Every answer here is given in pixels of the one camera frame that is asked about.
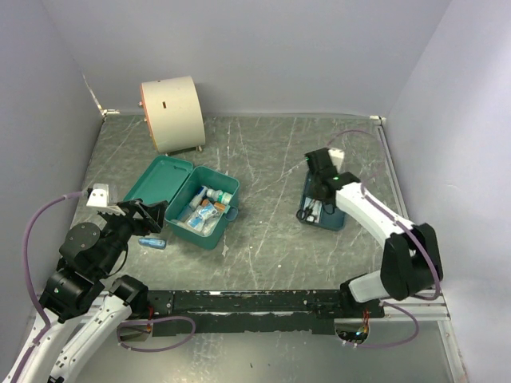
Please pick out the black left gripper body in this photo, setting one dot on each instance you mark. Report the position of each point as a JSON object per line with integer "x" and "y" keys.
{"x": 120, "y": 227}

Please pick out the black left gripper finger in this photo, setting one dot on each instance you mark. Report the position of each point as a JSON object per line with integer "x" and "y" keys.
{"x": 153, "y": 216}
{"x": 135, "y": 210}

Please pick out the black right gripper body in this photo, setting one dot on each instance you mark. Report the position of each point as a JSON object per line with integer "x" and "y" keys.
{"x": 314, "y": 192}

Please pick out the clear gauze packet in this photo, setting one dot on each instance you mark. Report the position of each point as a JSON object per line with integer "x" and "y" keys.
{"x": 208, "y": 227}

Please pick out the teal medicine kit box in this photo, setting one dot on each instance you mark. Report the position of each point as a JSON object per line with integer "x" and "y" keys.
{"x": 177, "y": 181}

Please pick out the blue white wipes packet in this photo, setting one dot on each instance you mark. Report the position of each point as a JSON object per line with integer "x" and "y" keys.
{"x": 200, "y": 217}

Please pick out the teal divided tray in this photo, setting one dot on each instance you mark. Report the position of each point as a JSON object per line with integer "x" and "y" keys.
{"x": 331, "y": 218}

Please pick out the black scissors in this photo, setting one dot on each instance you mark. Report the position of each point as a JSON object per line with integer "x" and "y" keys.
{"x": 303, "y": 213}

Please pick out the brown bottle orange cap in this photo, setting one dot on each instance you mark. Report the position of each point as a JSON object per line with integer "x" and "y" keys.
{"x": 219, "y": 208}

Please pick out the white disinfectant bottle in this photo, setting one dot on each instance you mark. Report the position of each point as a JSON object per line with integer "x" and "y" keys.
{"x": 219, "y": 196}

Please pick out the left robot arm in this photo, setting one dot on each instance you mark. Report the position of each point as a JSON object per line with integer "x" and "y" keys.
{"x": 88, "y": 255}

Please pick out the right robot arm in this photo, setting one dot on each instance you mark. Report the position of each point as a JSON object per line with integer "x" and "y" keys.
{"x": 411, "y": 264}

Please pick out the blue transparent small bottle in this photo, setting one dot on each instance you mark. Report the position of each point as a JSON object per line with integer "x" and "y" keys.
{"x": 153, "y": 243}

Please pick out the cream cylindrical cabinet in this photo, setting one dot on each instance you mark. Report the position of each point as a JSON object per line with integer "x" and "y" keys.
{"x": 173, "y": 114}

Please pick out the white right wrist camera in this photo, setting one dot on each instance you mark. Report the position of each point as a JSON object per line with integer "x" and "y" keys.
{"x": 337, "y": 158}

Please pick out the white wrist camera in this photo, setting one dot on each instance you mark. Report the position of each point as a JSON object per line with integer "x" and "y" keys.
{"x": 103, "y": 198}
{"x": 337, "y": 158}

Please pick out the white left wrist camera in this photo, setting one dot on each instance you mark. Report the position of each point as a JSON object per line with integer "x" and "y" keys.
{"x": 103, "y": 198}

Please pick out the metal corner bracket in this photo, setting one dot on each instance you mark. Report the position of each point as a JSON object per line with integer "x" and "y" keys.
{"x": 109, "y": 112}

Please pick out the black mounting base rail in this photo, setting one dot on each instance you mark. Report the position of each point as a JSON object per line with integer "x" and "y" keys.
{"x": 240, "y": 323}

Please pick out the aluminium frame rail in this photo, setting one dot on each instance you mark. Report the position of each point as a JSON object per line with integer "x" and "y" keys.
{"x": 433, "y": 307}

